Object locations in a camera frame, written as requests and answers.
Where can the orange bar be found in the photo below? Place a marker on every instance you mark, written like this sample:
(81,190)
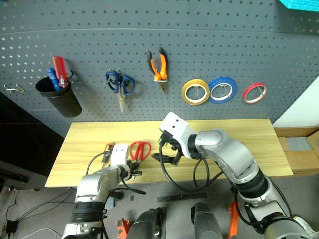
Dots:
(233,221)

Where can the silver metal peg hook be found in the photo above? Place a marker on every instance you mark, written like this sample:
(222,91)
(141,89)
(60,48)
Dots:
(14,89)

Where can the black ruler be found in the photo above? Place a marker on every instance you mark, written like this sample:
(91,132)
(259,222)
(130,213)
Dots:
(182,197)

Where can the brown cardboard box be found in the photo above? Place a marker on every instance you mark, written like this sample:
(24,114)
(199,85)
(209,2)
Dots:
(302,159)

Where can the orange black hand tool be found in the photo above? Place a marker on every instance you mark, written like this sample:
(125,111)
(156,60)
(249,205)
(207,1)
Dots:
(109,147)

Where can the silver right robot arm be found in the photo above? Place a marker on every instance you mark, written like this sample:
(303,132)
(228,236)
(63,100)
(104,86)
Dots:
(234,154)

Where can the dark rounded shape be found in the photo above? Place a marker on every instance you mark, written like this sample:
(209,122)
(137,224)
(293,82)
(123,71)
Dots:
(205,221)
(147,225)

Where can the black power adapter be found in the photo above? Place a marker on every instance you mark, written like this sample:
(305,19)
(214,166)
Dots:
(11,226)

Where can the blue tape roll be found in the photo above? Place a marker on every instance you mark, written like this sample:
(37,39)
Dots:
(233,83)

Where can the orange black pliers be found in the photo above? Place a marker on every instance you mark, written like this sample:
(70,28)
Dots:
(162,67)

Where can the grey metal pegboard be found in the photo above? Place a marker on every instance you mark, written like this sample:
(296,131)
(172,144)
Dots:
(174,30)

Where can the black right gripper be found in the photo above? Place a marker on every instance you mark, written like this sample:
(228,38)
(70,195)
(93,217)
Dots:
(171,142)

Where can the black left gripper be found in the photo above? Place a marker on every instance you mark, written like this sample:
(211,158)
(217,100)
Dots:
(130,166)

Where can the teal foam block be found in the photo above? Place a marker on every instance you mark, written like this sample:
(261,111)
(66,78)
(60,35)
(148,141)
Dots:
(301,4)

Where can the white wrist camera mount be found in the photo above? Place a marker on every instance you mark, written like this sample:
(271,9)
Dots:
(178,127)
(119,155)

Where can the orange clamp piece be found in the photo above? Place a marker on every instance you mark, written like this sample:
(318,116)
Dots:
(122,227)

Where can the yellow tape roll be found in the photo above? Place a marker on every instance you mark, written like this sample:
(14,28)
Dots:
(185,95)

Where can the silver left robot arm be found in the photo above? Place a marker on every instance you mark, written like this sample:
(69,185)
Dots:
(93,184)

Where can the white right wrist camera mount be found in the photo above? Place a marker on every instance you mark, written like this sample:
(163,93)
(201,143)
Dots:
(178,127)

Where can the red tape roll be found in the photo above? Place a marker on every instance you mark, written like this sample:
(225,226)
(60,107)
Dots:
(247,90)

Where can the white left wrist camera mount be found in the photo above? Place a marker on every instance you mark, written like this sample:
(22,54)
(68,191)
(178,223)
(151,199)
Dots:
(119,155)

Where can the black cup holder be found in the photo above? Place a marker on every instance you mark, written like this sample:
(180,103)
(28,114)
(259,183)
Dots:
(65,103)

